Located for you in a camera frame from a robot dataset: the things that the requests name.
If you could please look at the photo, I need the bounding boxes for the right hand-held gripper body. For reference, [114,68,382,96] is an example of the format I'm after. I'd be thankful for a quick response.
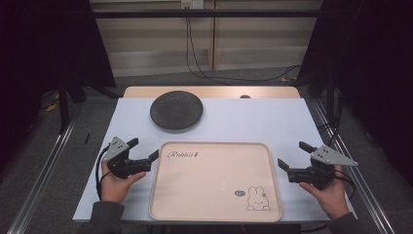
[307,144,359,191]

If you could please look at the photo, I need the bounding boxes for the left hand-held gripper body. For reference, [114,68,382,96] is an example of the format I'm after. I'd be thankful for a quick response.
[102,136,133,180]

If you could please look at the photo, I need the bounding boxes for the person's left hand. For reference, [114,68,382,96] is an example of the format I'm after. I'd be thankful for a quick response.
[99,160,147,205]

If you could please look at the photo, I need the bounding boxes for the person's right hand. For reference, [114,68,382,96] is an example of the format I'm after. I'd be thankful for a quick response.
[298,165,353,221]

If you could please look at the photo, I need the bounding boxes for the dark round plate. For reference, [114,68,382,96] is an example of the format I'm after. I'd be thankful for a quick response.
[149,90,205,131]

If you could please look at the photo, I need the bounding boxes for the white table cover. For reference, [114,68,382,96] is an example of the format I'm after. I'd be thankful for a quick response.
[72,97,358,224]

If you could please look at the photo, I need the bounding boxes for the beige tray with rabbit print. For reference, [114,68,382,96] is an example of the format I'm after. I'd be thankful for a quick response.
[148,140,283,223]

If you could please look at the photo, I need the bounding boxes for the black metal stand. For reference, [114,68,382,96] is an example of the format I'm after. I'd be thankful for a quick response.
[57,72,71,135]

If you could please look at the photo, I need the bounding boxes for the black curtain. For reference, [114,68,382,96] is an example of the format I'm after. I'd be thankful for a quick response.
[0,0,117,174]
[296,0,413,179]

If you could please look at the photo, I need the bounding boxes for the black horizontal bar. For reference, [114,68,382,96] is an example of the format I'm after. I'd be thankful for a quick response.
[91,9,323,20]

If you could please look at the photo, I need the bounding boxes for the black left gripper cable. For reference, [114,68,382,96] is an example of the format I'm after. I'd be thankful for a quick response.
[94,144,113,202]

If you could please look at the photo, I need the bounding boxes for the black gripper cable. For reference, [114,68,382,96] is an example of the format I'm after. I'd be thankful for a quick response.
[94,144,113,202]
[334,169,357,200]

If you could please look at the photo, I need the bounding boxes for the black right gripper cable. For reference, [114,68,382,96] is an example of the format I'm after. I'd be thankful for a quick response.
[334,169,357,200]

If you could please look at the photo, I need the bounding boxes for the aluminium floor rail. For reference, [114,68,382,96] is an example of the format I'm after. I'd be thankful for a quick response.
[311,99,395,234]
[5,105,84,234]

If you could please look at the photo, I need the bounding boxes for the black hanging wall cable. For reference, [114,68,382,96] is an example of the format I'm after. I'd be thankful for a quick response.
[184,6,303,84]

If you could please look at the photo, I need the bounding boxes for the white wall socket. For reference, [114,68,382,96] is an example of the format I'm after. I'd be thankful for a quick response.
[180,0,205,10]

